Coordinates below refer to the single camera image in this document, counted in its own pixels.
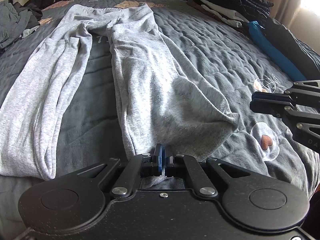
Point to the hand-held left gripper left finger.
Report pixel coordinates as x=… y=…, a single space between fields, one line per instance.
x=159 y=160

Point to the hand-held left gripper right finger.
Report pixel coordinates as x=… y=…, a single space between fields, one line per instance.
x=168 y=160

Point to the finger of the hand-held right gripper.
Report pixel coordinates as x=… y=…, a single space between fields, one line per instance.
x=270 y=107
x=272 y=96

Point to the light grey pants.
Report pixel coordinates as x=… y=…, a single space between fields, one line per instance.
x=150 y=80

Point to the stack of folded black clothes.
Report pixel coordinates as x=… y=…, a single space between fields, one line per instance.
x=232 y=7

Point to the teal folded garment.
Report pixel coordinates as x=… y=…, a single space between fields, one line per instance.
x=272 y=52

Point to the black folded garment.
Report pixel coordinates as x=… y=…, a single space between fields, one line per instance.
x=292 y=42

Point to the grey quilted bedspread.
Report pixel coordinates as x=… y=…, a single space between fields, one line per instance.
x=212 y=55

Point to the beige curtain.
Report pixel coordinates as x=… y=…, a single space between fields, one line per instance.
x=287 y=5

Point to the window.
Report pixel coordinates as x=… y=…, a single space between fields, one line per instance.
x=312 y=7

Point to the pale green cloth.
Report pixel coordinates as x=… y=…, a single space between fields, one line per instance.
x=30 y=32

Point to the crumpled black garment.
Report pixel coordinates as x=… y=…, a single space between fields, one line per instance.
x=30 y=11

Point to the dark grey hoodie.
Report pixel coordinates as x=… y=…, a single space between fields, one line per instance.
x=12 y=22

